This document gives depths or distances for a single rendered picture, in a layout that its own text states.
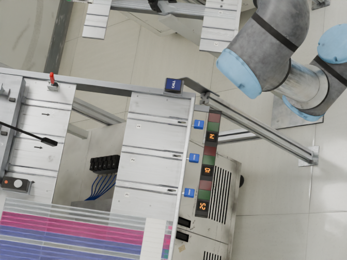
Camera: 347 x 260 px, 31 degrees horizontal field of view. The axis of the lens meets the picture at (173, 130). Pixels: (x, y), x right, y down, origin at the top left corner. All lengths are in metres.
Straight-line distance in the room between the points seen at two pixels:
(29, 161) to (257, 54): 0.95
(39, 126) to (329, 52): 0.91
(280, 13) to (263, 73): 0.12
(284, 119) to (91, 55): 1.60
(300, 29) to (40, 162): 1.00
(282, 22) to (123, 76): 2.36
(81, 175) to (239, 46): 1.31
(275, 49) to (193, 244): 1.27
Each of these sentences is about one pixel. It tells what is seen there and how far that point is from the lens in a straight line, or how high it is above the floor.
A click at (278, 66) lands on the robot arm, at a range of 1.31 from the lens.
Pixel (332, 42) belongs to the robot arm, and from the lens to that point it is 1.68.
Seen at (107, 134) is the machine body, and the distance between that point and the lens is 2.42.
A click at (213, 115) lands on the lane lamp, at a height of 0.66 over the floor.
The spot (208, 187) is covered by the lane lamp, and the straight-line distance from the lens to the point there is 1.93.
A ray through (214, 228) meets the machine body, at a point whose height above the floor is 0.19.
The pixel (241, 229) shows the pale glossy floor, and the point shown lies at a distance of 2.66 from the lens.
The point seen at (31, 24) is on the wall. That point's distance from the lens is 4.11.
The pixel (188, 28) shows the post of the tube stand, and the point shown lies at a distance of 2.15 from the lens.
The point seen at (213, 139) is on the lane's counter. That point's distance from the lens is 1.97.
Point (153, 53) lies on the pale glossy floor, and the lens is 3.45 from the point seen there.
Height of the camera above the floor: 2.04
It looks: 41 degrees down
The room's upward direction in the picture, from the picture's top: 64 degrees counter-clockwise
